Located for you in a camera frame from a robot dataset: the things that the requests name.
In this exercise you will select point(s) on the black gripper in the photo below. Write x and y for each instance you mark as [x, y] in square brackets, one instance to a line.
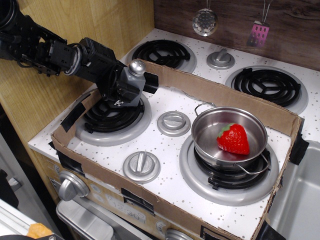
[97, 63]

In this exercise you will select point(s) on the grey pepper shaker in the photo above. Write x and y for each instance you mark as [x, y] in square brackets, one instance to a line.
[134, 74]

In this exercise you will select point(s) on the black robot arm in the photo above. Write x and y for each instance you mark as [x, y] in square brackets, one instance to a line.
[33, 46]

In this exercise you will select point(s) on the front left black burner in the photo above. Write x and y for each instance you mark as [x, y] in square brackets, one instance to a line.
[104, 126]

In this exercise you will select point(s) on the black burner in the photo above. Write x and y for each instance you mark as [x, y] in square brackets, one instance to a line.
[164, 52]
[228, 188]
[272, 84]
[104, 126]

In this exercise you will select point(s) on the middle silver stove knob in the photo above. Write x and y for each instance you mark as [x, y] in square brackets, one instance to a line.
[173, 124]

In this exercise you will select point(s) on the silver stove knob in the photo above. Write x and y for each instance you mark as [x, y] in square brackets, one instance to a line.
[173, 124]
[220, 60]
[141, 167]

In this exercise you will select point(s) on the back left black burner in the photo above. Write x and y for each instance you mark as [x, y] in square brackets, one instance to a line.
[164, 52]

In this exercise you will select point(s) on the front silver stove knob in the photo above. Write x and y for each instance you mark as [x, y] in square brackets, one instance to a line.
[141, 167]

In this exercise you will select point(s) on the small steel pot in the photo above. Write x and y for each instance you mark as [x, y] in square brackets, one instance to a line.
[208, 124]

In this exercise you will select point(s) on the back silver stove knob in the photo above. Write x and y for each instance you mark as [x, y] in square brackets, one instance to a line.
[220, 60]

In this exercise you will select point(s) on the silver oven dial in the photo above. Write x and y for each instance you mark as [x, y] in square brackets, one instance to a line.
[173, 234]
[71, 186]

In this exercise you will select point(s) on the hanging steel skimmer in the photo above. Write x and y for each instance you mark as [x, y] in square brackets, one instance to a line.
[205, 21]

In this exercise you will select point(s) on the red toy strawberry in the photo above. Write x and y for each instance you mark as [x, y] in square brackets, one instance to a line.
[233, 138]

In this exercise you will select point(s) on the front right black burner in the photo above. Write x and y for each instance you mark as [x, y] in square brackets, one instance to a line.
[228, 188]

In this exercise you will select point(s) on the hanging pink spatula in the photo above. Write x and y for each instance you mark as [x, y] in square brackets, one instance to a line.
[260, 29]

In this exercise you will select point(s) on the back right black burner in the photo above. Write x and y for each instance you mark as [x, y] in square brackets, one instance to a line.
[272, 84]

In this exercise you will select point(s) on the orange object bottom left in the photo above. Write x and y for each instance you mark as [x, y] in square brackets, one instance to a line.
[38, 230]

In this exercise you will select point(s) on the grey toy sink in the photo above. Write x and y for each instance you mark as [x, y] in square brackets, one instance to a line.
[295, 210]

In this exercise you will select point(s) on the silver oven door handle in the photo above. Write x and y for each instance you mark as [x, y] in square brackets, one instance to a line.
[93, 222]

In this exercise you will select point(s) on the cardboard barrier frame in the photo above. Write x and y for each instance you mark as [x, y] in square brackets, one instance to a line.
[167, 201]

